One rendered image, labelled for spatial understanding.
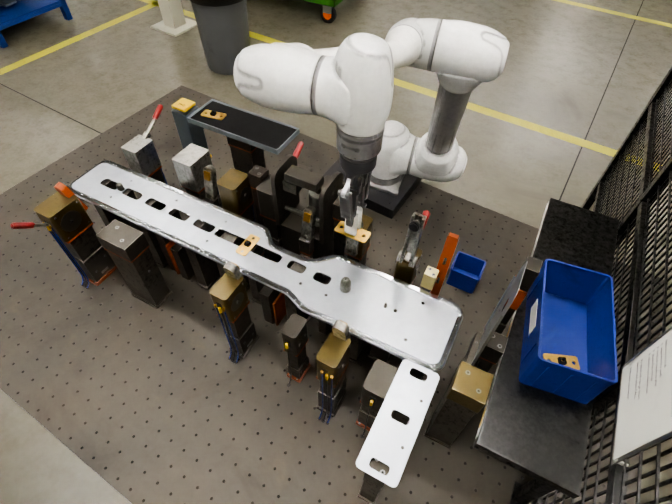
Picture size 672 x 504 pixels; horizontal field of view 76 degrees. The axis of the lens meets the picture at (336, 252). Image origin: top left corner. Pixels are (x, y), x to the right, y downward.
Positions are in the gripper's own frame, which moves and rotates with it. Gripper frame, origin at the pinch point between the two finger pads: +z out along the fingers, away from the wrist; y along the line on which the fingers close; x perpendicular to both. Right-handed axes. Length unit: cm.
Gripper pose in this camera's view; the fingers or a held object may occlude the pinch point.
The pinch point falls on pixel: (353, 220)
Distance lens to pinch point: 101.2
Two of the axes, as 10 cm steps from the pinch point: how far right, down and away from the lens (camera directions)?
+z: -0.2, 6.4, 7.7
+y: -4.7, 6.7, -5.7
